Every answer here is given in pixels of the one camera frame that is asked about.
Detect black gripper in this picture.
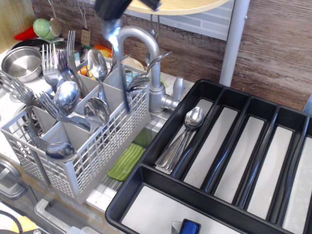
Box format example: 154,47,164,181
94,0,161,20

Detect grey metal post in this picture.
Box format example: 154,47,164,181
219,0,250,87

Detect wooden round shelf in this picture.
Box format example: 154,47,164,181
126,0,228,16

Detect steel fork in middle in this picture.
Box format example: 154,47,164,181
37,92,91,131

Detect large upright steel spoon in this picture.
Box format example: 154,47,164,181
87,48,109,106

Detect small steel spoon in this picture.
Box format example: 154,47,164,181
102,19,130,114

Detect grey plastic cutlery basket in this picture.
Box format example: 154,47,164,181
1,71,151,204

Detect orange toy food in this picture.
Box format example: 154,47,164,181
93,44,112,58

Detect steel fork behind basket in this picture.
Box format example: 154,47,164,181
110,46,117,73

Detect steel forks left edge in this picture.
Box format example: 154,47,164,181
0,70,49,151

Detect large steel spoon bowl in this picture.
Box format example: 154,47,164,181
84,97,109,136

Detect silver toy faucet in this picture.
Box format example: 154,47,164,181
117,26,184,113

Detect black cutlery tray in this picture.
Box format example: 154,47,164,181
105,80,312,234

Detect hanging wooden grater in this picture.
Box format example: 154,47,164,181
80,27,91,46

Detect steel spoon front corner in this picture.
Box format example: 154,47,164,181
45,142,76,162

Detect upright steel fork left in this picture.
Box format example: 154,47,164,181
41,43,59,93

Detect yellow object bottom left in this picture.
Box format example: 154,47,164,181
9,216,37,233

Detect metal hanging hook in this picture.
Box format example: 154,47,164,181
150,14,160,40

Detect green toy vegetable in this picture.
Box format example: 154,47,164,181
33,18,61,40

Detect stack of steel spoons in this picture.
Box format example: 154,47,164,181
155,107,205,172

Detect red toy pepper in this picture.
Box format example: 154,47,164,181
14,26,37,41

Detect stainless steel pot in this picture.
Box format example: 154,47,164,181
1,41,44,83

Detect tall upright steel fork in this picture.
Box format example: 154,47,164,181
57,30,88,98

